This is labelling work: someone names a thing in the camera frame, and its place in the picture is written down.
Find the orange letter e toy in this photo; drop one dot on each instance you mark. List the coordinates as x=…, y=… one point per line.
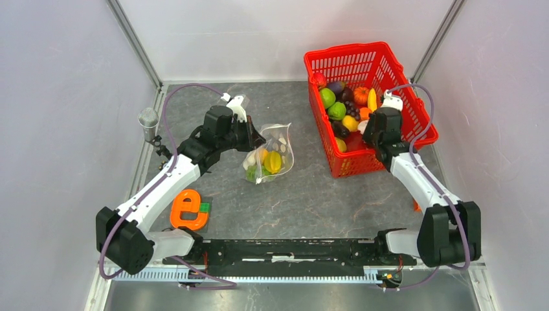
x=185, y=211

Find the red plastic basket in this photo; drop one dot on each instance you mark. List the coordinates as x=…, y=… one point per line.
x=371, y=65

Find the red apple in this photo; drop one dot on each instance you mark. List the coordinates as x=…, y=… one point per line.
x=319, y=80

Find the dark eggplant lower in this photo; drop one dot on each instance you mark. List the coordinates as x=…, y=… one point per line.
x=339, y=130

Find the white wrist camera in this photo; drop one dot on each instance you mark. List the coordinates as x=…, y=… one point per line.
x=391, y=101
x=237, y=104

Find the green wrinkled cabbage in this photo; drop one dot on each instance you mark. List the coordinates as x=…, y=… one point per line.
x=336, y=112

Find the white mushroom toy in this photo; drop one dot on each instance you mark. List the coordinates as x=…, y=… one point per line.
x=362, y=126

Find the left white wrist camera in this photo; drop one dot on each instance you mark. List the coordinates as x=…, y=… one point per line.
x=237, y=104

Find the purple eggplant top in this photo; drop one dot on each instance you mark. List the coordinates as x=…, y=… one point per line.
x=336, y=87

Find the yellow banana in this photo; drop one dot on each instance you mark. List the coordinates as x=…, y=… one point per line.
x=372, y=100

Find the small yellow fruit low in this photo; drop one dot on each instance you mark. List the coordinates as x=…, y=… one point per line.
x=341, y=145

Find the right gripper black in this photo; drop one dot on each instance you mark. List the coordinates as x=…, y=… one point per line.
x=366, y=135

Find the yellow orange lemon fruit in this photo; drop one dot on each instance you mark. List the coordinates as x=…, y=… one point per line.
x=261, y=155

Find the green apple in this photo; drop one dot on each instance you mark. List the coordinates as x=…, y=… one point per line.
x=327, y=97

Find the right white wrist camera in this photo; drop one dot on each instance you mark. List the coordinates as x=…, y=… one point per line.
x=391, y=101

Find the yellow lemon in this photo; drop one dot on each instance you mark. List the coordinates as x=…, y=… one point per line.
x=350, y=123

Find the small orange object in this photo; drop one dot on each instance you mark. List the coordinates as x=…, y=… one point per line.
x=416, y=207

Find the clear dotted zip top bag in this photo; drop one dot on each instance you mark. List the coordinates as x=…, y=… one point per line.
x=277, y=139

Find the orange tangerine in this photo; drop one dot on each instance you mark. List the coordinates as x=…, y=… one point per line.
x=364, y=113

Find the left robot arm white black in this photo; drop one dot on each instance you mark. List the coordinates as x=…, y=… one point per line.
x=123, y=234

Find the dark purple grape bunch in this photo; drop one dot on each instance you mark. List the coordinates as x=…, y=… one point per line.
x=352, y=110

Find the orange pumpkin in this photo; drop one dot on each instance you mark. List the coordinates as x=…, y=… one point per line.
x=360, y=96

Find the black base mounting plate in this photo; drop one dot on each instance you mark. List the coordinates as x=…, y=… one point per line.
x=302, y=257

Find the grey microphone on stand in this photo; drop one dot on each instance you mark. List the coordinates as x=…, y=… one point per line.
x=149, y=120

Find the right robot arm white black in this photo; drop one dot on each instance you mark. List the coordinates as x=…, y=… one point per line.
x=450, y=231

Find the yellow green pepper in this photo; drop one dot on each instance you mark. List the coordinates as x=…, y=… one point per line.
x=273, y=162

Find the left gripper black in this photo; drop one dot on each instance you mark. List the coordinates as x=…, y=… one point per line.
x=253, y=138

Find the green small block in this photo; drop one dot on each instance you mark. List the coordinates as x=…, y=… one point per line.
x=204, y=207

